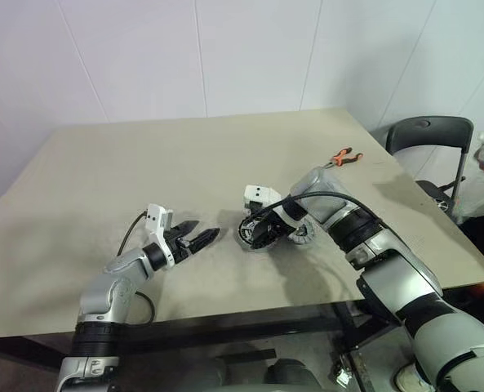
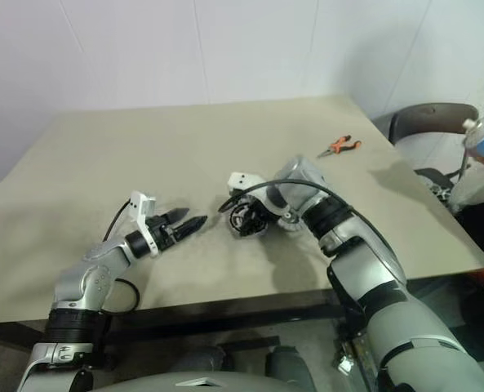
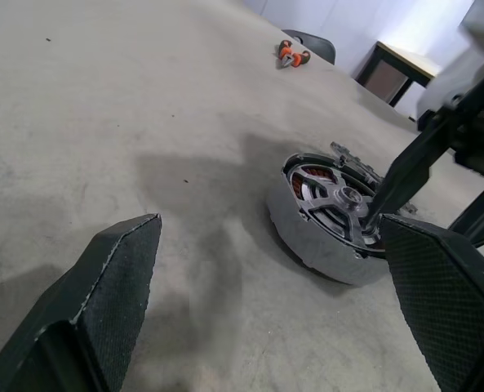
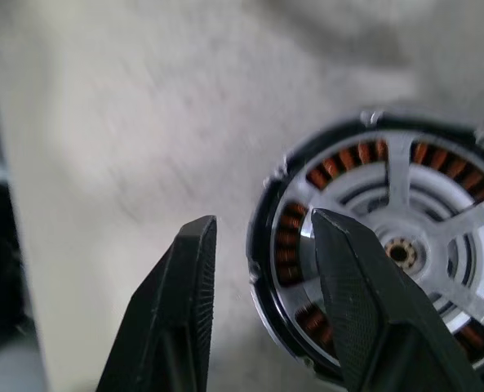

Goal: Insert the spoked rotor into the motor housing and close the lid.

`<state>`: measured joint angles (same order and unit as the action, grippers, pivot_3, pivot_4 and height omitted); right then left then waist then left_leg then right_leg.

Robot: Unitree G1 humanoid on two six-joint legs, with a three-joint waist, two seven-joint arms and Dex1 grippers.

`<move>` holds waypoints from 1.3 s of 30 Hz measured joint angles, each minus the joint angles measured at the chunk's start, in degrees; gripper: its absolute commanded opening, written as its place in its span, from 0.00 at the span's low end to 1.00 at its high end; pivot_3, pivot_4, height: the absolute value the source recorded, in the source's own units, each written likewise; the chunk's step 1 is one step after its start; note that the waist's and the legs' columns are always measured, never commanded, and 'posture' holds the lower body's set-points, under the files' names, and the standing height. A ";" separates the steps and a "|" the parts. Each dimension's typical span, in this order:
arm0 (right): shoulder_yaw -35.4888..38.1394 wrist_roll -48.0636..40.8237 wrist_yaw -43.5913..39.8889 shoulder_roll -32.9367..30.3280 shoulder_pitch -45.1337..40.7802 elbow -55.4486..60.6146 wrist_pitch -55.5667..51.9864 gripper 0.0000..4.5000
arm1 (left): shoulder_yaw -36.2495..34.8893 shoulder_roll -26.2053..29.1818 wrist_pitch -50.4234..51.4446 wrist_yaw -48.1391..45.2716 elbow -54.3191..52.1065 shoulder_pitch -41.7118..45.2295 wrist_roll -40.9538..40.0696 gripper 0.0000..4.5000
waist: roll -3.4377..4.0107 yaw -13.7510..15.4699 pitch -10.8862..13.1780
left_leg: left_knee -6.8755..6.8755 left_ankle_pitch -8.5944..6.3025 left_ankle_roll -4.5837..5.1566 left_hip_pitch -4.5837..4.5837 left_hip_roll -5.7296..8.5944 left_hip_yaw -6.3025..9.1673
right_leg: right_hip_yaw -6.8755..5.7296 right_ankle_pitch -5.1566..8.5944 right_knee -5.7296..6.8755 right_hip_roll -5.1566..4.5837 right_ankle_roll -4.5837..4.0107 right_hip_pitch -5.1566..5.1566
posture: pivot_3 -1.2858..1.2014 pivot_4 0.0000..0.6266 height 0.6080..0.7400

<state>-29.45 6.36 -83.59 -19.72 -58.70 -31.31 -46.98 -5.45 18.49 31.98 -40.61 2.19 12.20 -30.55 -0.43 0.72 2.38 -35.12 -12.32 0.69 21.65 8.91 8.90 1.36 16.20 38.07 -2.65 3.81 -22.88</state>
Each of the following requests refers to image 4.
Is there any motor housing with copper coils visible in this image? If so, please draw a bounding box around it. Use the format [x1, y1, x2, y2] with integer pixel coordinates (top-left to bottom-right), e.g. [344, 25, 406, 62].
[245, 108, 484, 383]

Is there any silver spoked rotor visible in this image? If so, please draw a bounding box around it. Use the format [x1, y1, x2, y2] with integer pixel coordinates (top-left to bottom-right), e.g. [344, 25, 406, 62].
[270, 129, 484, 352]

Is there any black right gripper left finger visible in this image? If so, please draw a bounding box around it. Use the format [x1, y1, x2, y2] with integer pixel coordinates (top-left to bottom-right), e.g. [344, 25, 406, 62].
[96, 215, 219, 392]

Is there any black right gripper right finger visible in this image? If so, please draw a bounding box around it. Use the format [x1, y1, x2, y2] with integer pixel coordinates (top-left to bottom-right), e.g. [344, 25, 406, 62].
[310, 207, 484, 392]

